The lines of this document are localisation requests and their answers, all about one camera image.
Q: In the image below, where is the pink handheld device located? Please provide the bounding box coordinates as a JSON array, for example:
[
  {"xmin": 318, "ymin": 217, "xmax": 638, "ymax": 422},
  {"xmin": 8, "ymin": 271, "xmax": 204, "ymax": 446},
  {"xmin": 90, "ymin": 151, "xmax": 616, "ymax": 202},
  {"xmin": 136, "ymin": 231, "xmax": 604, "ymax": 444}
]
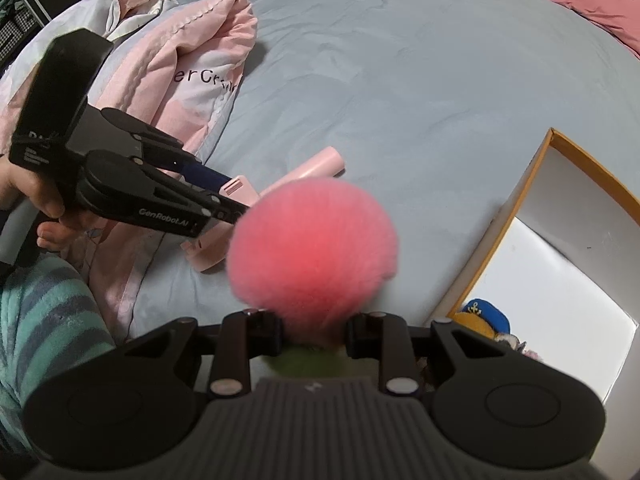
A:
[{"xmin": 180, "ymin": 146, "xmax": 346, "ymax": 273}]

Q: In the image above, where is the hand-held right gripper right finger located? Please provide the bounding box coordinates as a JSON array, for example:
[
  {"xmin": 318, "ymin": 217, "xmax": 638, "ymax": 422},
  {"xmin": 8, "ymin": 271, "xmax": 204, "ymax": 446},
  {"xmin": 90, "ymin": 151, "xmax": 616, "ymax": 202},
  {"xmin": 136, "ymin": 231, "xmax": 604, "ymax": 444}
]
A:
[{"xmin": 345, "ymin": 312, "xmax": 511, "ymax": 396}]

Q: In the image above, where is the person's left leg teal striped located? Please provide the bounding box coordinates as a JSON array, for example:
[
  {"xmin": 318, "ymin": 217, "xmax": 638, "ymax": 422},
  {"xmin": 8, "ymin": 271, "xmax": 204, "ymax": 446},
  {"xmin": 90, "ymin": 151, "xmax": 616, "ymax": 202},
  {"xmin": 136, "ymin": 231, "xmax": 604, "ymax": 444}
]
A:
[{"xmin": 0, "ymin": 255, "xmax": 118, "ymax": 456}]

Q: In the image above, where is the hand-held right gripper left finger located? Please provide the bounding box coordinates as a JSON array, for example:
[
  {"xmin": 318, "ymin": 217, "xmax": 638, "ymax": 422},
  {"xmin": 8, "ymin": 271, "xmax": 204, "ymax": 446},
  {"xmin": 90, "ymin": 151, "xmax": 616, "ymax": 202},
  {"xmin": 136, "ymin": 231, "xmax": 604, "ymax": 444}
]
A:
[{"xmin": 122, "ymin": 310, "xmax": 286, "ymax": 398}]

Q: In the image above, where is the pink white quilt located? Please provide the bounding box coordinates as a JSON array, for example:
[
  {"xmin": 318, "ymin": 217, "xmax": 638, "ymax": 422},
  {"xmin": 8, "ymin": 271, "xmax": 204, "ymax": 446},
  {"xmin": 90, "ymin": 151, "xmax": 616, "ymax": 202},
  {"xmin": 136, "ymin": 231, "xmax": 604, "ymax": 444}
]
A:
[{"xmin": 0, "ymin": 0, "xmax": 258, "ymax": 341}]

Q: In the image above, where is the person's bare foot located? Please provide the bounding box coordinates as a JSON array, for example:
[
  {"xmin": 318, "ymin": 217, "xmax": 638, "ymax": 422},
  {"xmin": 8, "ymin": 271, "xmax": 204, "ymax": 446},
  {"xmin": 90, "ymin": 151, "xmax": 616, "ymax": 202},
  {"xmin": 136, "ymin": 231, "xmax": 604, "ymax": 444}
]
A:
[{"xmin": 36, "ymin": 222, "xmax": 103, "ymax": 253}]

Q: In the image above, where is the orange storage box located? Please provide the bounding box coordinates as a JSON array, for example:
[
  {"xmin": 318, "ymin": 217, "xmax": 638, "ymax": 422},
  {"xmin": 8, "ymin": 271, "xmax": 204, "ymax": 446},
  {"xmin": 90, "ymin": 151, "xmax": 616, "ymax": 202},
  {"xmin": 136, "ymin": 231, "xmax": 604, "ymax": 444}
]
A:
[{"xmin": 425, "ymin": 128, "xmax": 640, "ymax": 406}]

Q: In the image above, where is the plush toy with blue cap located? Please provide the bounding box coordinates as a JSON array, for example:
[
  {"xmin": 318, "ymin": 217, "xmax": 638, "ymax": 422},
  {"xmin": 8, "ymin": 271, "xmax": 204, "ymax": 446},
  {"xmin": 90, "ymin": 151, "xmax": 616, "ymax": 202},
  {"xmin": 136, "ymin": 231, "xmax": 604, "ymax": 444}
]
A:
[{"xmin": 452, "ymin": 299, "xmax": 513, "ymax": 346}]

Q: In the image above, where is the person's left hand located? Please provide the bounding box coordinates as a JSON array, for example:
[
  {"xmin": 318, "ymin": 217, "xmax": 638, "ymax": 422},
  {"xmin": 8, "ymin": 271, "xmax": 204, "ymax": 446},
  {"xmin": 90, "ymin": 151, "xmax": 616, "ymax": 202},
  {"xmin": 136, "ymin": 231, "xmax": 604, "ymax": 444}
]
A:
[{"xmin": 0, "ymin": 164, "xmax": 106, "ymax": 232}]

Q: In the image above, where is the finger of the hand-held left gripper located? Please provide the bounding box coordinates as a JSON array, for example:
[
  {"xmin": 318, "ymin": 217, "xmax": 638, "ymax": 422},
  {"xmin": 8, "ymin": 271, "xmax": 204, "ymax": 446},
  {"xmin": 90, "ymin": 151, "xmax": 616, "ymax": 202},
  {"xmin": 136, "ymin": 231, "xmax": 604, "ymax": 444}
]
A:
[
  {"xmin": 101, "ymin": 107, "xmax": 234, "ymax": 195},
  {"xmin": 127, "ymin": 156, "xmax": 252, "ymax": 226}
]

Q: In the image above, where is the pink plush peach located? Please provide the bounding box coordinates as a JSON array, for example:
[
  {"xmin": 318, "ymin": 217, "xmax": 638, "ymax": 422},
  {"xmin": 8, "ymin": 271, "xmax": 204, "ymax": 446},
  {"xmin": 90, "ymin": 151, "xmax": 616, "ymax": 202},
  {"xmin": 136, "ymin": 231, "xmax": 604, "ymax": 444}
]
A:
[{"xmin": 227, "ymin": 178, "xmax": 401, "ymax": 382}]

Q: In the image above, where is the black wire shelf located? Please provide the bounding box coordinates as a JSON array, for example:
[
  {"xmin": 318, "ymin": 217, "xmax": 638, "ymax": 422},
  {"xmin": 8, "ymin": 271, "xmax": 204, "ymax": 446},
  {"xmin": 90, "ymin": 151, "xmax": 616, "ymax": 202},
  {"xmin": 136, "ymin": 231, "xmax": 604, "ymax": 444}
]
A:
[{"xmin": 0, "ymin": 0, "xmax": 51, "ymax": 66}]

